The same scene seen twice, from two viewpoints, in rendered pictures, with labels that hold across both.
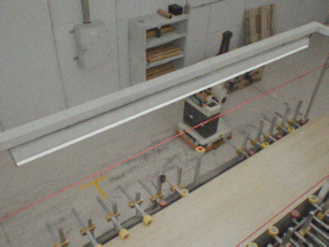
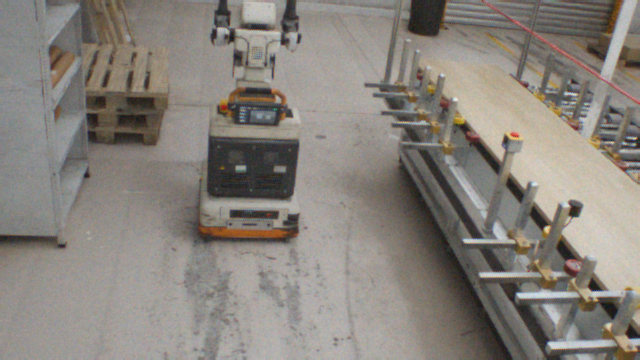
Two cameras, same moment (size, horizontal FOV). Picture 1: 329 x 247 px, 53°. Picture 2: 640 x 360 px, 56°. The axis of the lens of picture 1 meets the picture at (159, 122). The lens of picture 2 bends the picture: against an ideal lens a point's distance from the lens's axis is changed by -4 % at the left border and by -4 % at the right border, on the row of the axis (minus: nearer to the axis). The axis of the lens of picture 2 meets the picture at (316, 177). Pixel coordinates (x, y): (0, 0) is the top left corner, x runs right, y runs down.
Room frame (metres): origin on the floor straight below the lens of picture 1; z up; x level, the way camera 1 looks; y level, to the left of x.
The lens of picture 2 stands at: (2.08, 2.28, 2.26)
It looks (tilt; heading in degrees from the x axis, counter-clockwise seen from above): 28 degrees down; 296
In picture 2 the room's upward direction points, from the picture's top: 7 degrees clockwise
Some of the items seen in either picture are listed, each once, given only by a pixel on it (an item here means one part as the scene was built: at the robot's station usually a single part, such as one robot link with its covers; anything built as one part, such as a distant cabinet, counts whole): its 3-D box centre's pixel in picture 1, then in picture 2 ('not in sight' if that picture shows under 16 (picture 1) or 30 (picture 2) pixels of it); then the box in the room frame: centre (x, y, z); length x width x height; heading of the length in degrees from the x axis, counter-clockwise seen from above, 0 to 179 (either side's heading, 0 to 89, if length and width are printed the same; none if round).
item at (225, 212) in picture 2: (189, 135); (254, 213); (3.81, -0.48, 0.23); 0.41 x 0.02 x 0.08; 37
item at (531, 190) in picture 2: (178, 182); (519, 229); (2.28, -0.22, 0.89); 0.04 x 0.04 x 0.48; 38
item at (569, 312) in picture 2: (137, 206); (571, 307); (1.97, 0.17, 0.86); 0.04 x 0.04 x 0.48; 38
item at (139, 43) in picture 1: (158, 61); (33, 97); (5.10, 0.05, 0.78); 0.90 x 0.45 x 1.55; 128
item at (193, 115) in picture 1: (203, 110); (252, 143); (3.97, -0.65, 0.59); 0.55 x 0.34 x 0.83; 38
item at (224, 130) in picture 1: (204, 130); (247, 196); (4.02, -0.72, 0.16); 0.67 x 0.64 x 0.25; 127
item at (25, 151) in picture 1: (195, 82); not in sight; (1.87, -0.23, 2.34); 2.40 x 0.12 x 0.08; 128
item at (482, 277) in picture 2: (150, 192); (527, 277); (2.16, 0.06, 0.84); 0.43 x 0.03 x 0.04; 38
